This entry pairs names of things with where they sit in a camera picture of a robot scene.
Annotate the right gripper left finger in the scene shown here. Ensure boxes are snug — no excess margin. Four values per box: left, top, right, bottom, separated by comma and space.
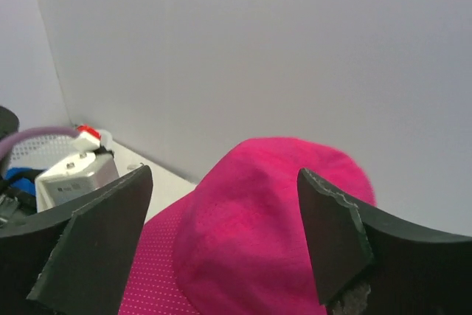
1, 165, 153, 315

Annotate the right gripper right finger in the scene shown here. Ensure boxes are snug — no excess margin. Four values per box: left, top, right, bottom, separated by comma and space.
297, 169, 471, 314

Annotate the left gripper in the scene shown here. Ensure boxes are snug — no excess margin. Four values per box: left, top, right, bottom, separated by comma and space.
1, 179, 38, 227

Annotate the pink cap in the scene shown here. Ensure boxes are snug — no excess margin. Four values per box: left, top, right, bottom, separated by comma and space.
119, 137, 375, 314

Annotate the white plastic basket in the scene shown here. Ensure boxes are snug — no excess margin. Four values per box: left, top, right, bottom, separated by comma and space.
9, 135, 77, 170

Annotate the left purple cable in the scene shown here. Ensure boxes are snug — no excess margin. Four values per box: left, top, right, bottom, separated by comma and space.
0, 126, 80, 168

